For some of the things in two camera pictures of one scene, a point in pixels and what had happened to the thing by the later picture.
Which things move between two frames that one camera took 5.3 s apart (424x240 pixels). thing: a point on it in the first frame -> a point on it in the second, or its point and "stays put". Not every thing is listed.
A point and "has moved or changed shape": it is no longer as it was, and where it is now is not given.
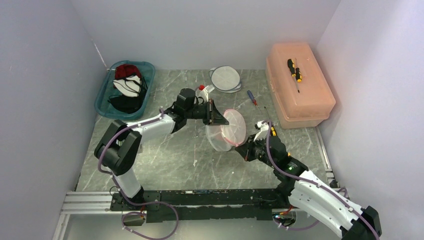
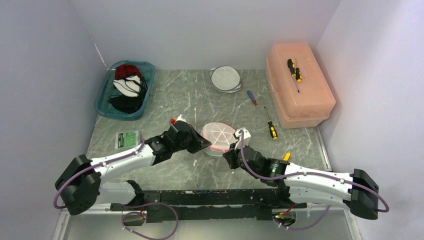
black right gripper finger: (244, 150) -> (232, 156)
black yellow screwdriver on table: (273, 131) stays put
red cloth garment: (122, 71) stays put
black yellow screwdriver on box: (295, 72) stays put
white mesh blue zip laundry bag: (225, 79) stays put
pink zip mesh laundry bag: (225, 137) has moved or changed shape
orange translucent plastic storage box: (312, 104) stays put
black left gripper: (213, 116) -> (199, 141)
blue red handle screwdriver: (253, 99) stays put
